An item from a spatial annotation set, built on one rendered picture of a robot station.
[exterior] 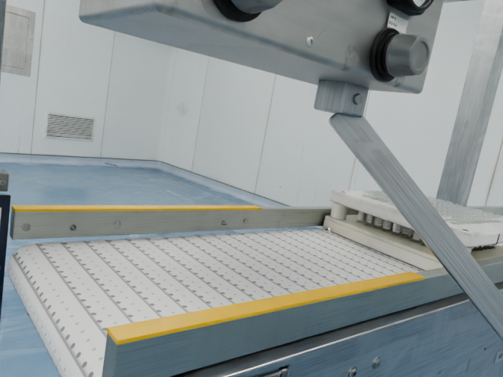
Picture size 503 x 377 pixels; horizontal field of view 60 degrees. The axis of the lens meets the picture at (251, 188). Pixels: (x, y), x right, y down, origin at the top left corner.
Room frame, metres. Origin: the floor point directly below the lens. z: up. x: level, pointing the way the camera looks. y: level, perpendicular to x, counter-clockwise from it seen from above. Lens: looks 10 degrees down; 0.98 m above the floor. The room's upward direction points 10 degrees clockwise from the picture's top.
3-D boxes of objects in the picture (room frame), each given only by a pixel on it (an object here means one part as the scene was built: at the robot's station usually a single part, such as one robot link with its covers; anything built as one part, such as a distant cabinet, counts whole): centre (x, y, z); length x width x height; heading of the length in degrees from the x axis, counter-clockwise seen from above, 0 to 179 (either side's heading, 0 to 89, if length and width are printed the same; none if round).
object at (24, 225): (0.87, -0.26, 0.82); 1.32 x 0.02 x 0.03; 131
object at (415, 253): (0.73, -0.31, 0.82); 0.24 x 0.24 x 0.02; 41
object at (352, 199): (0.73, -0.31, 0.87); 0.25 x 0.24 x 0.02; 41
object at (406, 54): (0.29, -0.08, 1.04); 0.03 x 0.03 x 0.04; 41
